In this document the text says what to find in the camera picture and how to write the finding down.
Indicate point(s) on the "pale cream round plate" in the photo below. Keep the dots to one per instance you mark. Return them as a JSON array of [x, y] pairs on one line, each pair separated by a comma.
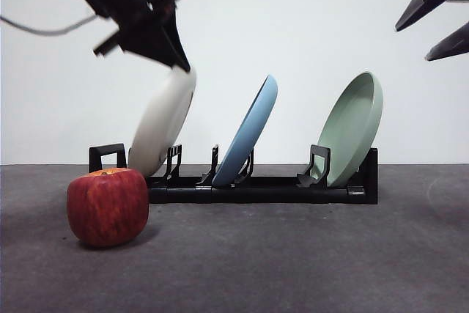
[[161, 126]]

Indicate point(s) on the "green round plate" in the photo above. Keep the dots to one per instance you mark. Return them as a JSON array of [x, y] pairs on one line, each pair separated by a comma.
[[348, 133]]

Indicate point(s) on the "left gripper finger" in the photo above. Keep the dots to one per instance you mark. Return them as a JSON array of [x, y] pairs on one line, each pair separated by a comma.
[[154, 45], [172, 31]]

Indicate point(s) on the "blue round plate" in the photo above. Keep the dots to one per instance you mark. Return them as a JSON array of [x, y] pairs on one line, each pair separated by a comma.
[[249, 133]]

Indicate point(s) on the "black plate rack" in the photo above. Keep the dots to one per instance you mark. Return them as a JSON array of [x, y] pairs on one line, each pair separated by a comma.
[[256, 195]]

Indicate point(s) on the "red apple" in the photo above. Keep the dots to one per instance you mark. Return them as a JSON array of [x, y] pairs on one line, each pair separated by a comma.
[[108, 210]]

